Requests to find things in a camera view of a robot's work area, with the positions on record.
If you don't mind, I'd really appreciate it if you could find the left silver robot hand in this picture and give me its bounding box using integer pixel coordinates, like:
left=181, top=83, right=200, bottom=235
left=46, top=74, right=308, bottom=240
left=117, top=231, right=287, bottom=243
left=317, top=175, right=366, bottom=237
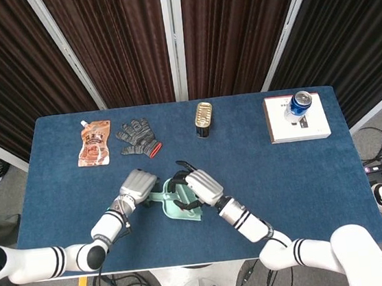
left=116, top=166, right=162, bottom=213

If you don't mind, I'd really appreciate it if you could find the brown pleated curtain panel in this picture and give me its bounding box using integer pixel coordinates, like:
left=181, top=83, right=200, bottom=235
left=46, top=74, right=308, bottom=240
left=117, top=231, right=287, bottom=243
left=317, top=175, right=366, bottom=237
left=0, top=0, right=105, bottom=165
left=178, top=0, right=316, bottom=101
left=40, top=0, right=177, bottom=117
left=259, top=0, right=382, bottom=138

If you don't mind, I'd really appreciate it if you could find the mint green hand brush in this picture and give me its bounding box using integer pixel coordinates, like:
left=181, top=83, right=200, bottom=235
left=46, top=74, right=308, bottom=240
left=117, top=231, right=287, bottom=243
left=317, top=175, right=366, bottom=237
left=170, top=182, right=199, bottom=211

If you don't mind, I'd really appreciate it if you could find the black gold tin can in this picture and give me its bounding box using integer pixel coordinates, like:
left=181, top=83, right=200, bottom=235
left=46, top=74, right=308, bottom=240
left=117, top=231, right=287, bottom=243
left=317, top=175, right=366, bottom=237
left=192, top=101, right=218, bottom=140

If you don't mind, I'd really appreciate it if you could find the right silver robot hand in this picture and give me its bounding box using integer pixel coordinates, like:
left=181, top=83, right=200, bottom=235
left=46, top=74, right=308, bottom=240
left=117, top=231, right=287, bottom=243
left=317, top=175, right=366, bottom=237
left=165, top=156, right=226, bottom=212

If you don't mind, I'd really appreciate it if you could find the mint green plastic dustpan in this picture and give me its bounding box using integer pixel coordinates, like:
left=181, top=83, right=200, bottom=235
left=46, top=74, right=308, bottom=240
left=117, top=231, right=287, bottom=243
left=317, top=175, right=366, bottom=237
left=146, top=175, right=204, bottom=228

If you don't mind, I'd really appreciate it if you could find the blue fabric table cover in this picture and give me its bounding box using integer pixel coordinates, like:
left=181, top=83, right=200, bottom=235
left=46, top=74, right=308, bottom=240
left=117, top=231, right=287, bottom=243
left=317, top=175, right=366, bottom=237
left=3, top=79, right=382, bottom=286

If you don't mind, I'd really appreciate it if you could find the blue white drink can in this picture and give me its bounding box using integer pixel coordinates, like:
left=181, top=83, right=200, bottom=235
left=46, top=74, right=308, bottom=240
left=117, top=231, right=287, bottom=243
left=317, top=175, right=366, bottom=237
left=281, top=89, right=315, bottom=125

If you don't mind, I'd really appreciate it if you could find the white flat cardboard box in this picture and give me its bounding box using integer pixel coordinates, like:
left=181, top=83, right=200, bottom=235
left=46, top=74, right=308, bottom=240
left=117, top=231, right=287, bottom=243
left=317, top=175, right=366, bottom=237
left=262, top=91, right=333, bottom=145

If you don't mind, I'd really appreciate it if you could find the orange spout pouch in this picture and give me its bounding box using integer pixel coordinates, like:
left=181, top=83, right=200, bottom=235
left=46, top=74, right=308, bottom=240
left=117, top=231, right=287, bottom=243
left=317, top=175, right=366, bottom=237
left=73, top=117, right=116, bottom=169

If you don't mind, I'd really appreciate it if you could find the grey knit work glove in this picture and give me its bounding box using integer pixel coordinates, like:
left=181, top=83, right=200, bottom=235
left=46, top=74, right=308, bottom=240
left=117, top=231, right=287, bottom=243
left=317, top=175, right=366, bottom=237
left=113, top=115, right=164, bottom=163

